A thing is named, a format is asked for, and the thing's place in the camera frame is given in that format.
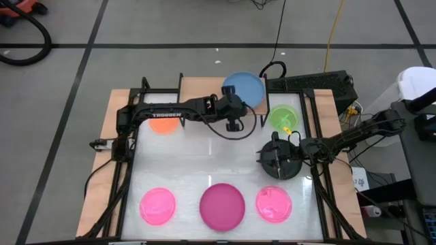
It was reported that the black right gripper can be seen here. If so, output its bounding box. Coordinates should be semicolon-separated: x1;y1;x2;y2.
256;131;307;180

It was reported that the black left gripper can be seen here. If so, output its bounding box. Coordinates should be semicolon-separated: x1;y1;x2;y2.
216;85;249;133

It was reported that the black plate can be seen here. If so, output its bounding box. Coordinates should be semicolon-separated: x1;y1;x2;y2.
260;138;304;181

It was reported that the blue opaque plate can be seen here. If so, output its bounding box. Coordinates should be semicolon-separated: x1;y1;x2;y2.
222;71;266;109

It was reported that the orange translucent plate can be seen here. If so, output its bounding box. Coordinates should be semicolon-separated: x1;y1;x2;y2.
149;117;181;135

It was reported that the magenta opaque plate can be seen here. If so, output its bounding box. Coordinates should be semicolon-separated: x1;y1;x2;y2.
199;182;246;233

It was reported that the green translucent plate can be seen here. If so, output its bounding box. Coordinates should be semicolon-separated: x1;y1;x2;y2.
268;104;300;133

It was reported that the pink translucent plate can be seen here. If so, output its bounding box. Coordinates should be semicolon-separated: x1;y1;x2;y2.
139;186;177;226
255;185;293;225

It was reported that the black computer case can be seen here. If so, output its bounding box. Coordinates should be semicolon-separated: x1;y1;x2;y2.
265;70;359;116

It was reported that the white labelled box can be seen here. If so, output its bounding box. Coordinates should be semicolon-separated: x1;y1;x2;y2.
350;166;371;192

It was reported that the white power adapter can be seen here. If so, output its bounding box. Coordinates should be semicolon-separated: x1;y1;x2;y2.
360;203;383;219

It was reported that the white black connector box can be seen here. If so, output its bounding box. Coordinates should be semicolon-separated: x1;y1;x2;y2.
89;137;114;153

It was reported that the grey side desk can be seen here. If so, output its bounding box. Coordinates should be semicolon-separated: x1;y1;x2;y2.
390;100;436;245

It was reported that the black device on desk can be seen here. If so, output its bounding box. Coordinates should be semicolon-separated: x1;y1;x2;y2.
414;114;436;142

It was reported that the white plastic container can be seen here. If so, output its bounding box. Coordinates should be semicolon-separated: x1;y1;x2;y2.
369;66;436;148

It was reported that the laptop computer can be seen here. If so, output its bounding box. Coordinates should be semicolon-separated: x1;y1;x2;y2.
422;207;436;244

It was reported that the orange vacuum cleaner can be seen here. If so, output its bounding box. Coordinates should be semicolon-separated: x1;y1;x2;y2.
0;0;48;28

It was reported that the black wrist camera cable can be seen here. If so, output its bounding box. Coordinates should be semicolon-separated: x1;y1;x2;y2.
200;101;258;142

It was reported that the black metal rig frame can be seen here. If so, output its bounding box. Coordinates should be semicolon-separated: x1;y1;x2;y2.
76;76;367;241

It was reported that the black hanging cable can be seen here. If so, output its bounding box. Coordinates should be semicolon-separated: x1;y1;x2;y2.
258;0;287;80

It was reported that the yellow cable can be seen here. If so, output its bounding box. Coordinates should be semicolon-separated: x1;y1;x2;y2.
323;0;347;73

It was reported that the black vacuum hose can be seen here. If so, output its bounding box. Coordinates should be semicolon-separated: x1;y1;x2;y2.
0;0;53;67

